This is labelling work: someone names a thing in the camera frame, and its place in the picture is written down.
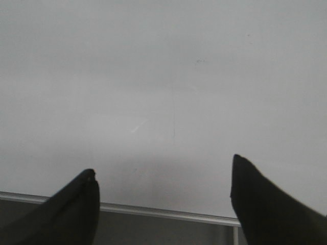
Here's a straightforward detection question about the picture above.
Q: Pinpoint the white whiteboard with aluminium frame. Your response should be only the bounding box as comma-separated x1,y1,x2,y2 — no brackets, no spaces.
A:
1,1,326,226

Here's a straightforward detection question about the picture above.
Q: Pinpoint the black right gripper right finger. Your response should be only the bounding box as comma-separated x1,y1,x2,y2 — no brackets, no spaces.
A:
230,154,326,244

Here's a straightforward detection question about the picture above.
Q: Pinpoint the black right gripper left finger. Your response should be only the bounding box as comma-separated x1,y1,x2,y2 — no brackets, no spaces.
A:
1,168,100,244

